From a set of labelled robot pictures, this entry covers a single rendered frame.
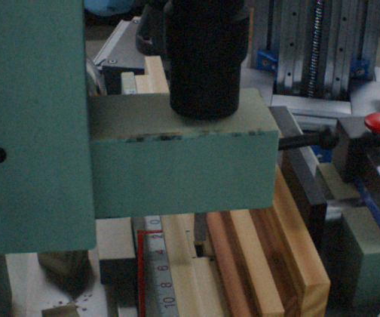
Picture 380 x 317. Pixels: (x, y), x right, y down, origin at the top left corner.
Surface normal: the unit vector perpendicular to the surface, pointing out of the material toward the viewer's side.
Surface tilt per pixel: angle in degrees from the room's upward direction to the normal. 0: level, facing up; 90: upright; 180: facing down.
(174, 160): 90
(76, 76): 90
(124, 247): 0
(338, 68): 90
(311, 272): 0
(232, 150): 90
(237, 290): 0
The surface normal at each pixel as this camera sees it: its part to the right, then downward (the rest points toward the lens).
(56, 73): 0.15, 0.52
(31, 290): 0.02, -0.85
